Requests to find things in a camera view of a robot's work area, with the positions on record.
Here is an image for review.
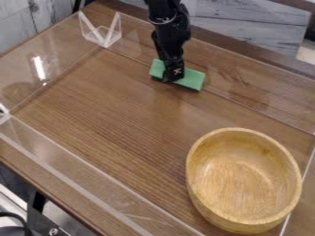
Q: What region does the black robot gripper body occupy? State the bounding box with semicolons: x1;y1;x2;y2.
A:
150;12;191;57

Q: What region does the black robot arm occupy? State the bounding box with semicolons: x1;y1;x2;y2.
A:
144;0;191;82

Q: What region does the green rectangular block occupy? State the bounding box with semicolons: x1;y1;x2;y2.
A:
150;59;206;91

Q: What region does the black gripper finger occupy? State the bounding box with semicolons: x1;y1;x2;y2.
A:
151;31;171;61
163;56;184;82

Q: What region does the black cable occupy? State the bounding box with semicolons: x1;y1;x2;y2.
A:
0;211;35;236

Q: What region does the clear acrylic corner bracket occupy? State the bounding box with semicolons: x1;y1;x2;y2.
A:
77;12;122;48

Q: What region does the brown wooden bowl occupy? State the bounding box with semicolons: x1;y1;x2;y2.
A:
186;127;303;234

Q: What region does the black metal table leg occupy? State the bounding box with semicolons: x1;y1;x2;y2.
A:
27;191;47;228

